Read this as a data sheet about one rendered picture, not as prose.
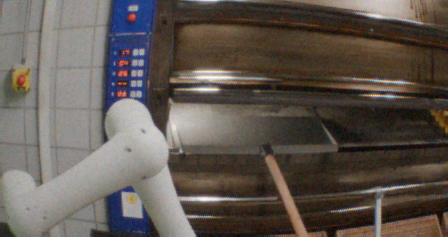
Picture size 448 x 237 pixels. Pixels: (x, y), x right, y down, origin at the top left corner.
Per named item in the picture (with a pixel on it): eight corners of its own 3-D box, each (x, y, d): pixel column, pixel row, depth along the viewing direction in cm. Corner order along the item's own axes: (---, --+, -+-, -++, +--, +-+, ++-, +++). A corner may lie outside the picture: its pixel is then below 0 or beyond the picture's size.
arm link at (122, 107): (102, 121, 211) (147, 100, 213) (95, 104, 222) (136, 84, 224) (130, 187, 218) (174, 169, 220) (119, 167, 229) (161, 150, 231)
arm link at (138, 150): (0, 219, 192) (157, 122, 197) (-3, 195, 206) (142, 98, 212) (25, 255, 197) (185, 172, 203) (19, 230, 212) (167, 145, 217)
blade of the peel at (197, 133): (337, 151, 328) (338, 144, 327) (182, 152, 320) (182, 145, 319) (318, 117, 361) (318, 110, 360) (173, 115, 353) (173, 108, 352)
